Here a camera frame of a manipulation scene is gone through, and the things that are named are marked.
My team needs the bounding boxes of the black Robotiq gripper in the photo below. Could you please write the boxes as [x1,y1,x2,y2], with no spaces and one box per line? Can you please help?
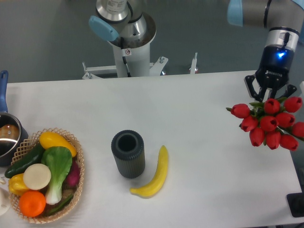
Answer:
[244,46,297,102]

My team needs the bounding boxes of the red tulip bouquet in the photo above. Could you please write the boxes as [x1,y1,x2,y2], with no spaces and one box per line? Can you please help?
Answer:
[226,96,304,151]

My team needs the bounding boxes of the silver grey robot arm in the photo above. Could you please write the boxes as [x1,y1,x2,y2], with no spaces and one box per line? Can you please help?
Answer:
[227,0,304,102]

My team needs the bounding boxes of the dark grey ribbed vase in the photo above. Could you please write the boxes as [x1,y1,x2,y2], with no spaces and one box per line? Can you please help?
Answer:
[111,130,145,179]

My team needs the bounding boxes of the black device at table edge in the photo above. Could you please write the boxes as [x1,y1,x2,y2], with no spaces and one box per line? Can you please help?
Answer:
[286,192,304,218]

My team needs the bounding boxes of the yellow banana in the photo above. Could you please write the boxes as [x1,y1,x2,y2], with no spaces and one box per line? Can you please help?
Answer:
[129,145,169,198]

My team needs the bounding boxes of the green bok choy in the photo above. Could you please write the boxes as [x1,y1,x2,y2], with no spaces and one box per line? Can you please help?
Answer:
[41,146,72,205]

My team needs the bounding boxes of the yellow squash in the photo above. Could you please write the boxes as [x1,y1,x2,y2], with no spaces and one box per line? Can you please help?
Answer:
[39,132,77,157]

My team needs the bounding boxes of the dark green cucumber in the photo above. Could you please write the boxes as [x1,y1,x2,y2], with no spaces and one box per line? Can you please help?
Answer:
[4,143,45,179]

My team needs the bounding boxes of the green chili pepper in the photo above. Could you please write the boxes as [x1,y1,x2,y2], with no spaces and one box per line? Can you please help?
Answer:
[44,194,74,217]

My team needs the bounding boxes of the woven wicker basket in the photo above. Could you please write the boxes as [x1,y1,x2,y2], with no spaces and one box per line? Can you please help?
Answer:
[5,128,85,224]

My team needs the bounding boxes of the white round radish slice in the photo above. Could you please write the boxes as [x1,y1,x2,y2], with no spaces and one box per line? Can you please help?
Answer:
[23,163,51,190]

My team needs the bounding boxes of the orange mandarin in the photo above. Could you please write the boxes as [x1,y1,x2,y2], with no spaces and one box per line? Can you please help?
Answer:
[19,190,46,217]

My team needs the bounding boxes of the yellow bell pepper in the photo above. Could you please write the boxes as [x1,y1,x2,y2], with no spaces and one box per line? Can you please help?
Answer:
[9,173,30,196]

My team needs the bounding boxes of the white round object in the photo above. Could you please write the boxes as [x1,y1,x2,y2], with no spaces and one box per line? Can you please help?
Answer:
[0,177,10,216]

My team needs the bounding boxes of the white metal base frame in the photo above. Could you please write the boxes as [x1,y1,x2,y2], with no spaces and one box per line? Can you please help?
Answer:
[82,52,199,79]

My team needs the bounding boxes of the blue handled saucepan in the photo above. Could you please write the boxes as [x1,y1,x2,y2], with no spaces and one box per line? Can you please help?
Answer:
[0,70,28,167]

